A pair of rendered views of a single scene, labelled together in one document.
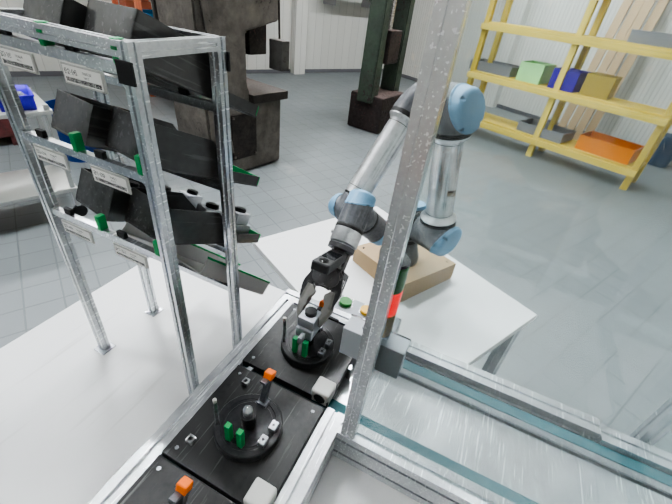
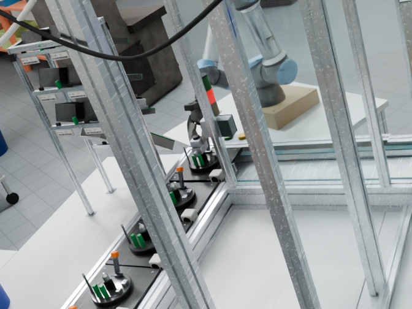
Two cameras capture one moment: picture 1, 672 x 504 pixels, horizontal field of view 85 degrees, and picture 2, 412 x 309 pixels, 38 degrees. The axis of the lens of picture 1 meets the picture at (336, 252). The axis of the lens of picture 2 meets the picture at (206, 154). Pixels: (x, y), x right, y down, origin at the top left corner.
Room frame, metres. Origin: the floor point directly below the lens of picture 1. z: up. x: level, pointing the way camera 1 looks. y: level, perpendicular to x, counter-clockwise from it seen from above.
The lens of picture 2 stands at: (-1.50, -0.48, 2.15)
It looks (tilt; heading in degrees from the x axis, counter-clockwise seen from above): 27 degrees down; 13
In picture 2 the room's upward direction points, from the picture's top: 20 degrees counter-clockwise
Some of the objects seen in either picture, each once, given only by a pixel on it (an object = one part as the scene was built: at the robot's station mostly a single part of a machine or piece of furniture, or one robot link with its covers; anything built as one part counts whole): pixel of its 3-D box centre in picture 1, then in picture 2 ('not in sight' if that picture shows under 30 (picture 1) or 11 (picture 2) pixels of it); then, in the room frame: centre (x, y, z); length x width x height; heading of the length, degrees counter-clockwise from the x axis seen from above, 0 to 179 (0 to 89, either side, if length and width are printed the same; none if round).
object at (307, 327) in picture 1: (308, 322); (197, 144); (0.64, 0.05, 1.07); 0.08 x 0.04 x 0.07; 159
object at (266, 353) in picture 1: (307, 348); (206, 165); (0.65, 0.04, 0.96); 0.24 x 0.24 x 0.02; 69
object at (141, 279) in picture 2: not in sight; (108, 282); (-0.05, 0.31, 1.01); 0.24 x 0.24 x 0.13; 69
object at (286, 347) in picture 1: (307, 344); (205, 161); (0.65, 0.04, 0.98); 0.14 x 0.14 x 0.02
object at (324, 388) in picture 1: (323, 391); (216, 176); (0.52, -0.01, 0.97); 0.05 x 0.05 x 0.04; 69
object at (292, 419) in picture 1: (248, 417); (175, 191); (0.41, 0.13, 1.01); 0.24 x 0.24 x 0.13; 69
